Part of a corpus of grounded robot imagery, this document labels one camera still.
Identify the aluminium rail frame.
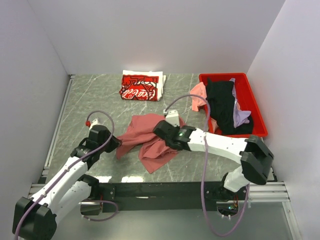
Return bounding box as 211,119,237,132
14,73,301,240

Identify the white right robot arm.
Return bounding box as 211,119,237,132
153,120,274,202

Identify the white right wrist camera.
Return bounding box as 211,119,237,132
163,109,180,127

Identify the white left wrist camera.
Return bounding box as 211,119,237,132
85,118,103,130

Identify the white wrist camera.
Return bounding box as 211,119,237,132
85,118,103,130
163,109,180,127

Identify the light salmon pink shirt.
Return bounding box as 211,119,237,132
189,82,218,133

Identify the red plastic bin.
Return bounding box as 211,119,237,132
198,72,268,138

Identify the lavender shirt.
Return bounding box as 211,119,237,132
229,78,251,128

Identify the dusty rose t-shirt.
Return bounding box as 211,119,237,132
115,113,178,174

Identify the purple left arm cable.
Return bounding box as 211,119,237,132
13,111,119,240

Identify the black base crossbar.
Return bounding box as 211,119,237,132
93,181,246,211

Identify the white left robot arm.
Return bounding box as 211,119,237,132
12,124,121,240

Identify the folded red white Coca-Cola shirt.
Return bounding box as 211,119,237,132
119,70,167,102

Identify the black shirt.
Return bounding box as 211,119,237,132
206,79,254,135

